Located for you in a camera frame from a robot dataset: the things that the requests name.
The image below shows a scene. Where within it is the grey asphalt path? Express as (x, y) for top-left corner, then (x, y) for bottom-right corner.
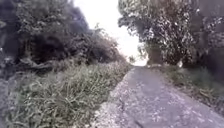
(87, 65), (224, 128)

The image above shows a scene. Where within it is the tall grass verge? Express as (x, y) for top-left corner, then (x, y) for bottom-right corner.
(0, 59), (134, 128)

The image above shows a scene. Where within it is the row of bushes and trees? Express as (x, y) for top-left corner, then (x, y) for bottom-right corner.
(0, 0), (129, 78)

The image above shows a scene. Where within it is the row of tall trees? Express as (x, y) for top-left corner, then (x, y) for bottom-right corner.
(117, 0), (224, 81)

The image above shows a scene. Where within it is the grass verge with leaves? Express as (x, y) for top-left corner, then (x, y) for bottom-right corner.
(156, 63), (224, 116)

